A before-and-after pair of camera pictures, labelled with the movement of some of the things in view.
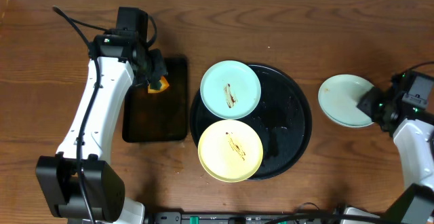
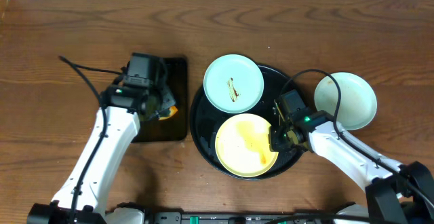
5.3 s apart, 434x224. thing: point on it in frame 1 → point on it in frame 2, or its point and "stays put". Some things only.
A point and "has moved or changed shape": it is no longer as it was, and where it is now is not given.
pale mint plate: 339,96 stays put
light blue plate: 230,89 has moved or changed shape
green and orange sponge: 157,85 has moved or changed shape
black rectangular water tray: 159,117 stays put
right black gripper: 370,102 → 279,137
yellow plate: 230,151 has moved or changed shape
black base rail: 180,218 stays put
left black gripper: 156,69 → 166,99
